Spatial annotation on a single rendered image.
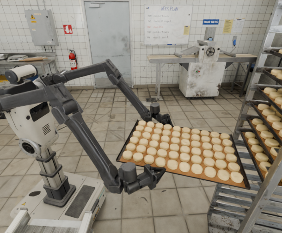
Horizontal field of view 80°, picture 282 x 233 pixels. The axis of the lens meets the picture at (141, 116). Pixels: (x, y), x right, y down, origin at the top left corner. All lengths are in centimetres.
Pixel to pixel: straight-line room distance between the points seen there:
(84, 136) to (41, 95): 23
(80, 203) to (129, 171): 107
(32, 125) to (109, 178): 67
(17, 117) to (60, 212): 88
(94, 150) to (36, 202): 122
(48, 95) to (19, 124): 55
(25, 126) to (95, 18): 371
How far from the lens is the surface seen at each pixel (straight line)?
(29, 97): 82
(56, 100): 70
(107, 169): 74
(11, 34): 528
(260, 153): 101
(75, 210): 168
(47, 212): 176
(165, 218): 187
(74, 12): 468
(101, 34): 460
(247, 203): 165
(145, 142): 93
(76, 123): 70
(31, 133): 126
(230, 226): 181
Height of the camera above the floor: 162
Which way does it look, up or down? 29 degrees down
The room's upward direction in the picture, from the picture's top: straight up
